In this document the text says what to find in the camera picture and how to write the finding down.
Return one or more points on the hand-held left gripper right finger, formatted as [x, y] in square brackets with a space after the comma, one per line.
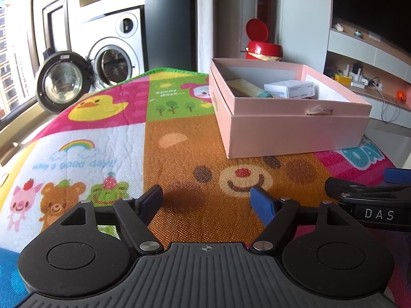
[261, 204]

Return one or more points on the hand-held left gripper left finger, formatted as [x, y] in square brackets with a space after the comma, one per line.
[151, 200]

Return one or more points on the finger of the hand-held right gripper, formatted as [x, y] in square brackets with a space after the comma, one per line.
[346, 188]
[398, 175]

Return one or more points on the pink cardboard box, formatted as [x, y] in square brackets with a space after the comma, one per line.
[289, 131]

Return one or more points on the small white carton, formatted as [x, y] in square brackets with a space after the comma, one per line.
[289, 89]

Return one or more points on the cream squeeze tube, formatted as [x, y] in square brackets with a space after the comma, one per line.
[245, 87]

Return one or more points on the colourful cartoon play mat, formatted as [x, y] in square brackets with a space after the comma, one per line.
[179, 154]

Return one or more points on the orange pumpkin ornament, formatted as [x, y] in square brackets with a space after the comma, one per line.
[401, 95]

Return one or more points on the white router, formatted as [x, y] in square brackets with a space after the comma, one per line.
[357, 77]

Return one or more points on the yellow box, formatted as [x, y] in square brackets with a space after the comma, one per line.
[342, 79]

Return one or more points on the white TV cabinet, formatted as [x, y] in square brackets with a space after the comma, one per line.
[343, 46]

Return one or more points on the flat white shelf item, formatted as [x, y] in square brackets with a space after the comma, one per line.
[375, 37]

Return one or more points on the small teal shelf ornament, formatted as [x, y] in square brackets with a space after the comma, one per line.
[358, 32]

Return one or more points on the round washing machine door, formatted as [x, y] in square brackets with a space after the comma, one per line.
[61, 81]

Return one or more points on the red bin with flip lid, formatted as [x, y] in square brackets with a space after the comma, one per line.
[263, 48]

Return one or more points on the small white shelf ornament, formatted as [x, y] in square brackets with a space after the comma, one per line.
[338, 26]

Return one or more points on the silver washing machine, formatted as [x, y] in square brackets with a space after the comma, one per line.
[122, 38]

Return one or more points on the black television screen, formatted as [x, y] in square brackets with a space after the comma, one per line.
[369, 3]

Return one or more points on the dark tall panel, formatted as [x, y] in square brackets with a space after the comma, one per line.
[170, 22]

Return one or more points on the window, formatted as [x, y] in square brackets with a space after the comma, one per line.
[12, 64]

